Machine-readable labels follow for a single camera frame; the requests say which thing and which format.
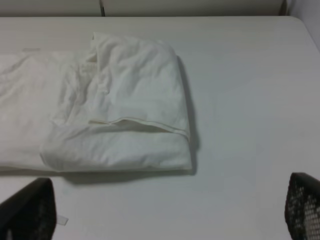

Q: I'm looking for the white short sleeve shirt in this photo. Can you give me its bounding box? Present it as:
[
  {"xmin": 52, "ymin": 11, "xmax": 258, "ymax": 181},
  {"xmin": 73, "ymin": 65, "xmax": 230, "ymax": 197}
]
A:
[{"xmin": 0, "ymin": 33, "xmax": 192, "ymax": 173}]

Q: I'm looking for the clear tape marker bottom centre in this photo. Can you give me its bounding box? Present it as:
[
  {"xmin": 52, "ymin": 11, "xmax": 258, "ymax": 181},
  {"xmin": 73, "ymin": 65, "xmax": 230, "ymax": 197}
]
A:
[{"xmin": 56, "ymin": 215, "xmax": 69, "ymax": 226}]

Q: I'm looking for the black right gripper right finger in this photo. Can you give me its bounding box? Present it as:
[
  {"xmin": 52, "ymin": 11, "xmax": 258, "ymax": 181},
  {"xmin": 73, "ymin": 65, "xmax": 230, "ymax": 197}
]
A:
[{"xmin": 284, "ymin": 172, "xmax": 320, "ymax": 240}]

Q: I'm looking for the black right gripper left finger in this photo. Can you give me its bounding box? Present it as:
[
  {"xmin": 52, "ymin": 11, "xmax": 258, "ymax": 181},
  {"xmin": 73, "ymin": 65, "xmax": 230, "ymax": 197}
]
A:
[{"xmin": 0, "ymin": 178, "xmax": 57, "ymax": 240}]

